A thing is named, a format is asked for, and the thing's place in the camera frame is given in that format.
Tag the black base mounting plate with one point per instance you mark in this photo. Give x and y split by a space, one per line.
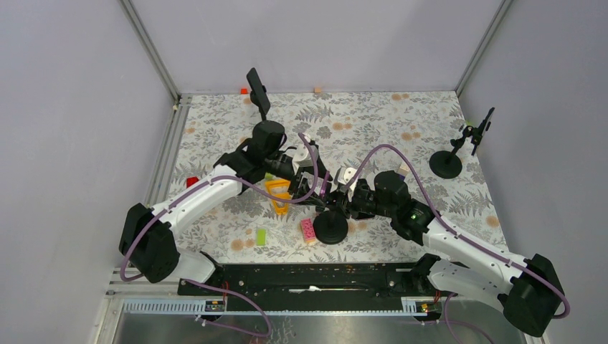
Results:
349 287

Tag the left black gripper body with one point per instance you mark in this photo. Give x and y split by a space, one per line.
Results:
279 165

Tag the black phone on back stand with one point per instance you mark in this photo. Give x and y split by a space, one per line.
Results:
258 93

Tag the red yellow toy truck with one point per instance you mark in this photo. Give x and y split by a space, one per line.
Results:
190 181

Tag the back left pole stand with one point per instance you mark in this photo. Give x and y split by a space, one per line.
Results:
266 124

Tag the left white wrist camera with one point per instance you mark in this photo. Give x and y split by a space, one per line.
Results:
303 160

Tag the pink studded toy brick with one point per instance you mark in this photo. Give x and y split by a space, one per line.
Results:
308 231

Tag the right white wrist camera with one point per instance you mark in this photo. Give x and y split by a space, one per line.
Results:
353 184

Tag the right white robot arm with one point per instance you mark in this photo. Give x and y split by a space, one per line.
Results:
526 290

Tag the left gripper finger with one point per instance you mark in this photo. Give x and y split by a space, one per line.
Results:
301 190
316 166

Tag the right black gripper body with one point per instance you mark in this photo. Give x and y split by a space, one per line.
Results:
363 201

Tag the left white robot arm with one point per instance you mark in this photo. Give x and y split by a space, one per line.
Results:
148 242

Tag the black pole stand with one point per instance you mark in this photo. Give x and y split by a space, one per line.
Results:
446 164
330 227

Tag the stacked coloured cube tower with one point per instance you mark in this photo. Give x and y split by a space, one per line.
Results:
403 170

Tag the orange triangular plastic frame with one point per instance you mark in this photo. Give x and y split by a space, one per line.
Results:
279 189

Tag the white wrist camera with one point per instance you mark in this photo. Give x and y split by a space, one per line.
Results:
353 184
303 160

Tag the floral patterned table mat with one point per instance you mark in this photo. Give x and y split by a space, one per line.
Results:
370 130

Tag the small green block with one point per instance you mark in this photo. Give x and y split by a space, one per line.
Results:
261 237

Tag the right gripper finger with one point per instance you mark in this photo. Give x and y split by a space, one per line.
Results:
342 178
339 205

